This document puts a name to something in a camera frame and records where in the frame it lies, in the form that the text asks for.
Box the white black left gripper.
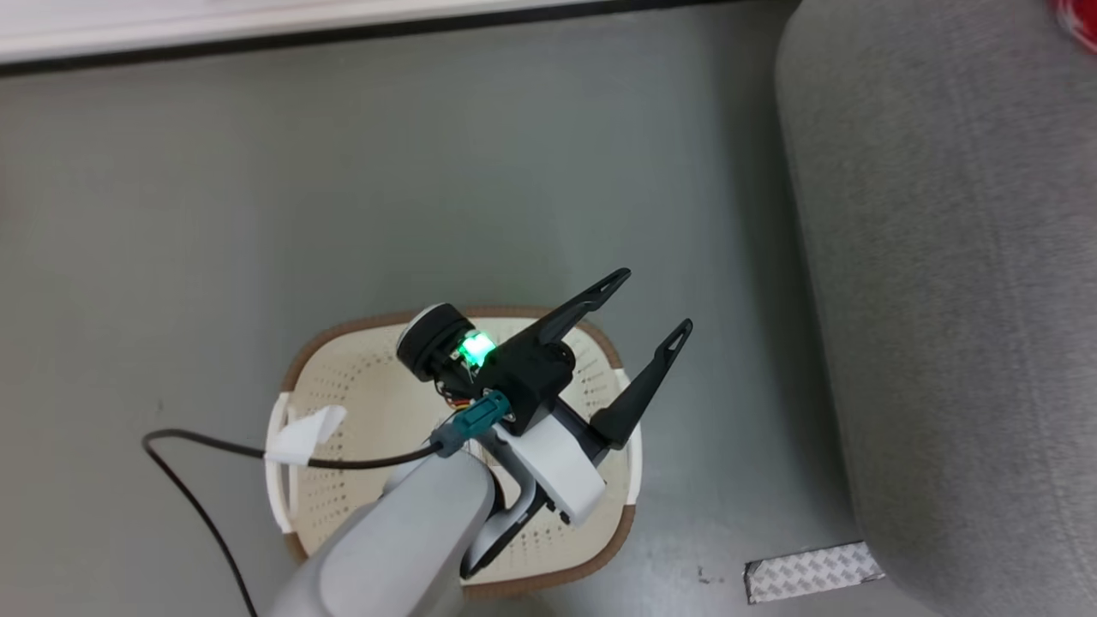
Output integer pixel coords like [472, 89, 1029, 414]
[476, 267, 695, 526]

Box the red white clothing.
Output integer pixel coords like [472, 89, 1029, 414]
[1052, 0, 1097, 54]

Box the cream perforated laundry basket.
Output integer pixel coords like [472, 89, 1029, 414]
[266, 307, 644, 599]

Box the grey patterned floor tape strip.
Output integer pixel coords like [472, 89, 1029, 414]
[744, 541, 885, 604]

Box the grey fabric sofa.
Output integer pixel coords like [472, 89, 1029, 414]
[774, 0, 1097, 617]

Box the white skirting board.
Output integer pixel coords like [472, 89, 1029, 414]
[0, 0, 798, 68]

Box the thin black cable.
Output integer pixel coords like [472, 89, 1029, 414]
[141, 390, 515, 617]

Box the white paper cable tag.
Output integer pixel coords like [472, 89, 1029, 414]
[264, 405, 348, 468]

